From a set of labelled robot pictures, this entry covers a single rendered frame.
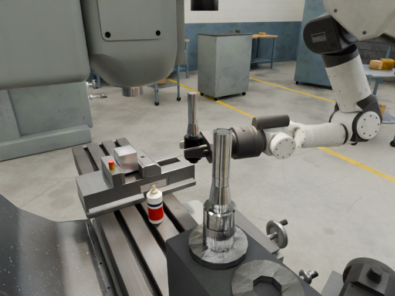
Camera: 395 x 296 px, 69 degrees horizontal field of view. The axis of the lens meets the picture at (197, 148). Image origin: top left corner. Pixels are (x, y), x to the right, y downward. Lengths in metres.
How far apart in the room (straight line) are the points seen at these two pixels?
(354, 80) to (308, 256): 1.46
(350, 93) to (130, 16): 0.62
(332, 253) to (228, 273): 1.82
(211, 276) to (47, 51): 0.41
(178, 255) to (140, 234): 0.34
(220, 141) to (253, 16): 8.87
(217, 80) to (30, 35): 4.73
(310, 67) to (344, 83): 5.81
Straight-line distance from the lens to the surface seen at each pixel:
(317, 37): 0.88
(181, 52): 0.69
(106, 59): 0.57
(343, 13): 0.74
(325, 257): 2.18
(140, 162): 0.87
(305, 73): 6.77
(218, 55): 5.09
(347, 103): 0.93
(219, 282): 0.42
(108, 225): 0.83
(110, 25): 0.55
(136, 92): 0.66
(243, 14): 8.97
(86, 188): 0.87
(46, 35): 0.52
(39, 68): 0.52
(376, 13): 0.71
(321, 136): 0.88
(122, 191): 0.86
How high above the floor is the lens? 1.45
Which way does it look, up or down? 25 degrees down
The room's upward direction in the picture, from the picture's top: straight up
